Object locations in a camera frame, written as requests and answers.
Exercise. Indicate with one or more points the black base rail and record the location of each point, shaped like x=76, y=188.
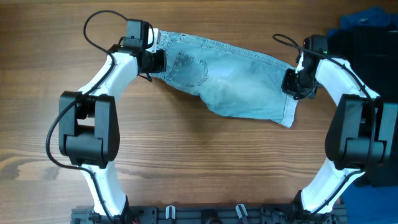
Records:
x=266, y=214

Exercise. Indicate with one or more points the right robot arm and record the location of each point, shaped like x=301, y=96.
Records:
x=361, y=132

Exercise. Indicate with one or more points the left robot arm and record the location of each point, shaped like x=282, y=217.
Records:
x=88, y=127

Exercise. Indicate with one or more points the dark blue garment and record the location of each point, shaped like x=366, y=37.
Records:
x=368, y=204

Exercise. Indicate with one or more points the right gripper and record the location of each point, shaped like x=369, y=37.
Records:
x=287, y=87

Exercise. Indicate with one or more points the black t-shirt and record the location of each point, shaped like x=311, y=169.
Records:
x=372, y=53

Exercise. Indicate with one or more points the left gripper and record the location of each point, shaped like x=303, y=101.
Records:
x=160, y=66

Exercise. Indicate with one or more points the light blue denim shorts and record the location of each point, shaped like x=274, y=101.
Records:
x=231, y=81

